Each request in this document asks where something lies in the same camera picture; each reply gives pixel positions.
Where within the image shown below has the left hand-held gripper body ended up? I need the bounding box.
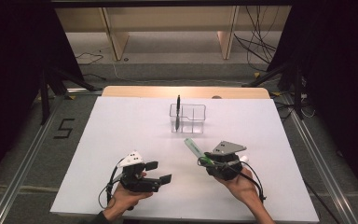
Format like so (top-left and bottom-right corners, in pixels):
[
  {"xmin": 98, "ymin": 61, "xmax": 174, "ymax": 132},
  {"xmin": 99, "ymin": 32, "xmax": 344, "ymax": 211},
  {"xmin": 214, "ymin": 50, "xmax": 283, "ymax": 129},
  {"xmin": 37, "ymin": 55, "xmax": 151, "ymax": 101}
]
[{"xmin": 111, "ymin": 150, "xmax": 162, "ymax": 193}]

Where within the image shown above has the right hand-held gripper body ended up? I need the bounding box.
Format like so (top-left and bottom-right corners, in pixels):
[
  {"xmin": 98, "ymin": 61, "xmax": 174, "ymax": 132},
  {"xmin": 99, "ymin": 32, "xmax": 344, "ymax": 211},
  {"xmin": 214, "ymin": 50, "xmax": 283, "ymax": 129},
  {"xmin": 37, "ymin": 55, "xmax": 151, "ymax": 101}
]
[{"xmin": 204, "ymin": 140, "xmax": 247, "ymax": 182}]

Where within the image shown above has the green highlighter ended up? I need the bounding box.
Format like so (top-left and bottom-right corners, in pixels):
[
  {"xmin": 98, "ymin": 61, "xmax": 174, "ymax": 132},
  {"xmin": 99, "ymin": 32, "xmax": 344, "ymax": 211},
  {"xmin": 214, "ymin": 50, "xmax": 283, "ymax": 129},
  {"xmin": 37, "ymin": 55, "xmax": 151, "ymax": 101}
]
[{"xmin": 184, "ymin": 137, "xmax": 214, "ymax": 166}]

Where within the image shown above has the clear plastic desk organizer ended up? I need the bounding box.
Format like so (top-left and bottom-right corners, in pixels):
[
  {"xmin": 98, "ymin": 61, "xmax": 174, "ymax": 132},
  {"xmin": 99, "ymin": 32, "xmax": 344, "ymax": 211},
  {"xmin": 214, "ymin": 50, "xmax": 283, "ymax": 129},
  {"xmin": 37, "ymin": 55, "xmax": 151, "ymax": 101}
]
[{"xmin": 169, "ymin": 103, "xmax": 207, "ymax": 134}]

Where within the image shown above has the black pen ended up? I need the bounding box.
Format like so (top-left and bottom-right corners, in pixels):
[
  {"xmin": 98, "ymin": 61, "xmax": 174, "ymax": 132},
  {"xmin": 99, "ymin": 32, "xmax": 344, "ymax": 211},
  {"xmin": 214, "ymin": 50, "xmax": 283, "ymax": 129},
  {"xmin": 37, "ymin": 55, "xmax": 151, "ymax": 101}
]
[{"xmin": 174, "ymin": 94, "xmax": 182, "ymax": 132}]

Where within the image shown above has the person's left hand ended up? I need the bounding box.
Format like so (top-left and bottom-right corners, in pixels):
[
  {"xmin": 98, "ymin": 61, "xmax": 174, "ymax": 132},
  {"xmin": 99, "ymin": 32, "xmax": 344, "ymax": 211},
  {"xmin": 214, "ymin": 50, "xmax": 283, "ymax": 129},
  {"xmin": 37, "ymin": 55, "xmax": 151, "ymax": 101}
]
[{"xmin": 103, "ymin": 171, "xmax": 154, "ymax": 220}]

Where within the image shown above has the person's right hand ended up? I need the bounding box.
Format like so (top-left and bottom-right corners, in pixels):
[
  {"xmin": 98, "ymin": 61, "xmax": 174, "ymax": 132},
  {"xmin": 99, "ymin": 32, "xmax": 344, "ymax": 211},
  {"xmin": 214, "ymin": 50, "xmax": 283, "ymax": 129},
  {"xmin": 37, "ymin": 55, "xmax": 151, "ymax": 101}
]
[{"xmin": 213, "ymin": 167, "xmax": 264, "ymax": 206}]

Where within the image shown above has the white foam board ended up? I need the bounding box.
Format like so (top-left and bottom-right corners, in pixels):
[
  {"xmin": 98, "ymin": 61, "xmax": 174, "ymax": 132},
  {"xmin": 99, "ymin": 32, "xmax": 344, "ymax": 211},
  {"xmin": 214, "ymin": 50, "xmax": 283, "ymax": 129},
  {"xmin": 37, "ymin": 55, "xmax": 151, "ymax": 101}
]
[{"xmin": 49, "ymin": 95, "xmax": 321, "ymax": 223}]

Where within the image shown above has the black tripod stand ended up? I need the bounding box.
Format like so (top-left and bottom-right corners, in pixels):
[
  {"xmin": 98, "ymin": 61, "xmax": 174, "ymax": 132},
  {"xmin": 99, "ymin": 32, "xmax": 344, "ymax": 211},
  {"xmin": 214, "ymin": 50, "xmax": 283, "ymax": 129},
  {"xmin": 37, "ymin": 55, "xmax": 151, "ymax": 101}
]
[
  {"xmin": 38, "ymin": 66, "xmax": 103, "ymax": 125},
  {"xmin": 241, "ymin": 62, "xmax": 306, "ymax": 120}
]

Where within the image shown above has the beige wooden furniture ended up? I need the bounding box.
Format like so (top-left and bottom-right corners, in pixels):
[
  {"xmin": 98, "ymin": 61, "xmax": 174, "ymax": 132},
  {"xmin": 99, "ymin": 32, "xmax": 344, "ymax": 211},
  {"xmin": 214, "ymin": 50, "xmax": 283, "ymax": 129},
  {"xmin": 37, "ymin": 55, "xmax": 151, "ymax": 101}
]
[{"xmin": 55, "ymin": 6, "xmax": 292, "ymax": 62}]

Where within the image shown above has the black curtain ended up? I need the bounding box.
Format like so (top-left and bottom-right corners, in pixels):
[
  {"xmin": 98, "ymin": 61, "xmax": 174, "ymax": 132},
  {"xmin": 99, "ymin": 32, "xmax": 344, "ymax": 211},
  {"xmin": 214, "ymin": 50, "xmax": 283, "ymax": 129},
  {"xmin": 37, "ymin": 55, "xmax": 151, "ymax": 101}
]
[
  {"xmin": 0, "ymin": 0, "xmax": 87, "ymax": 190},
  {"xmin": 267, "ymin": 0, "xmax": 358, "ymax": 206}
]

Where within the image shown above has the left hand-held gripper cable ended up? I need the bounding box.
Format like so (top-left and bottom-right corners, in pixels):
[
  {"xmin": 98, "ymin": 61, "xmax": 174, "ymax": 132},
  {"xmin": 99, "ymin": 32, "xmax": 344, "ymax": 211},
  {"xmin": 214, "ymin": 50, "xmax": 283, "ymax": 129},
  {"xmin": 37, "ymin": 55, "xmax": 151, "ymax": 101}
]
[{"xmin": 98, "ymin": 158, "xmax": 125, "ymax": 209}]

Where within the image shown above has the hand-held gripper cable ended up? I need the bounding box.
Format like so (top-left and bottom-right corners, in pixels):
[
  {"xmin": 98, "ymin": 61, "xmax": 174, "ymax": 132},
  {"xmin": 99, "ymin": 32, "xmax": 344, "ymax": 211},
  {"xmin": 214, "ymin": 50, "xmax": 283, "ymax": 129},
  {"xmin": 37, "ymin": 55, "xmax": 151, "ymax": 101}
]
[
  {"xmin": 98, "ymin": 158, "xmax": 125, "ymax": 209},
  {"xmin": 223, "ymin": 160, "xmax": 268, "ymax": 203}
]

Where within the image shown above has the right hand-held gripper cable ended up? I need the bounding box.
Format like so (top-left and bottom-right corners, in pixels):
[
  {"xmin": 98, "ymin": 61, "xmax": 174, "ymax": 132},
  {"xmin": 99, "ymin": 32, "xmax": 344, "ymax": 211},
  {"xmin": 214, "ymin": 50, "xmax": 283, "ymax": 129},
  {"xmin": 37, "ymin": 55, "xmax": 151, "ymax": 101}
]
[{"xmin": 223, "ymin": 160, "xmax": 268, "ymax": 203}]

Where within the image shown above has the aluminium frame rail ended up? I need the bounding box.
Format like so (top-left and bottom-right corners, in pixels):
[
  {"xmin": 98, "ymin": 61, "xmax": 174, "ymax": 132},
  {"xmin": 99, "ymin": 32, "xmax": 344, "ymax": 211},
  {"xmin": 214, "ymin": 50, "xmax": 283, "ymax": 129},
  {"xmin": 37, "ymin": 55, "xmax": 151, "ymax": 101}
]
[
  {"xmin": 66, "ymin": 88, "xmax": 103, "ymax": 94},
  {"xmin": 282, "ymin": 92, "xmax": 358, "ymax": 224},
  {"xmin": 0, "ymin": 92, "xmax": 66, "ymax": 224}
]

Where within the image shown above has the bundle of black cables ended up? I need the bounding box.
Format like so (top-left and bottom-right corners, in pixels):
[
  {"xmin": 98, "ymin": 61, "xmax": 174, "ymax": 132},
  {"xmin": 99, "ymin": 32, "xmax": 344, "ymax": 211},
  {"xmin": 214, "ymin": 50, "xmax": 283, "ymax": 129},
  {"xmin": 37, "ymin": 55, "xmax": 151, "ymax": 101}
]
[{"xmin": 233, "ymin": 5, "xmax": 281, "ymax": 73}]

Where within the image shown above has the thin black floor cable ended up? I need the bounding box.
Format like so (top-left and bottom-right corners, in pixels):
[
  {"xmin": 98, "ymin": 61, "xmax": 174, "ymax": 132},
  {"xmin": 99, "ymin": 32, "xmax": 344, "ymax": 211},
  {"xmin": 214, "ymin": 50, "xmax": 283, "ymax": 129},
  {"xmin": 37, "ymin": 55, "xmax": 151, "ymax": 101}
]
[{"xmin": 302, "ymin": 177, "xmax": 340, "ymax": 224}]

